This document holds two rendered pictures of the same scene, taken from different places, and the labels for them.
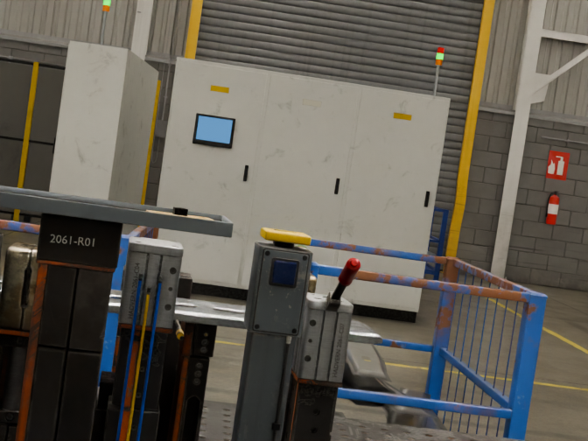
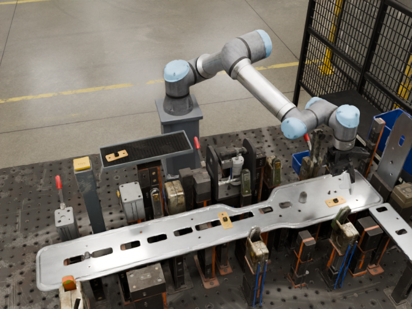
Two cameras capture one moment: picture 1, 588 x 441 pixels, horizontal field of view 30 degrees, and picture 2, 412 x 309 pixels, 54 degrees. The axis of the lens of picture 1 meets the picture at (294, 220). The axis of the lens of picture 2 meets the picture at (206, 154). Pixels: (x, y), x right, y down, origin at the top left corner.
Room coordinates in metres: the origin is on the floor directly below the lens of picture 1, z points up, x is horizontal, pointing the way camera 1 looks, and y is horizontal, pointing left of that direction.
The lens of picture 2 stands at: (2.71, 0.30, 2.24)
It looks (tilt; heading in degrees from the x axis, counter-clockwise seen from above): 41 degrees down; 170
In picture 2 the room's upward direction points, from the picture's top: straight up
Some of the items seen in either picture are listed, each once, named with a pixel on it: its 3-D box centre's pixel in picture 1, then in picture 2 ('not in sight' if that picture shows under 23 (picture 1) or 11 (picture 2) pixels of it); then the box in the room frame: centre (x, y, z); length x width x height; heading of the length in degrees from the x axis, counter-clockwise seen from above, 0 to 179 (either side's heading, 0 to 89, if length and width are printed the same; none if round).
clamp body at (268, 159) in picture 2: not in sight; (268, 190); (1.46, 0.80, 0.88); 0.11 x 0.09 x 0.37; 9
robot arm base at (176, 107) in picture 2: not in sight; (178, 99); (1.02, 0.44, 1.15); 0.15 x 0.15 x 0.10
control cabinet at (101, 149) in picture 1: (106, 137); not in sight; (10.53, 1.89, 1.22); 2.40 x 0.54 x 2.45; 1
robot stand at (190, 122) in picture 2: not in sight; (179, 138); (1.02, 0.44, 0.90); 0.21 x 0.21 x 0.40; 5
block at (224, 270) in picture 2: not in sight; (222, 241); (1.67, 0.54, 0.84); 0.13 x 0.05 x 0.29; 9
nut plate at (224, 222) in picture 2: not in sight; (225, 219); (1.69, 0.54, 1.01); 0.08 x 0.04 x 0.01; 8
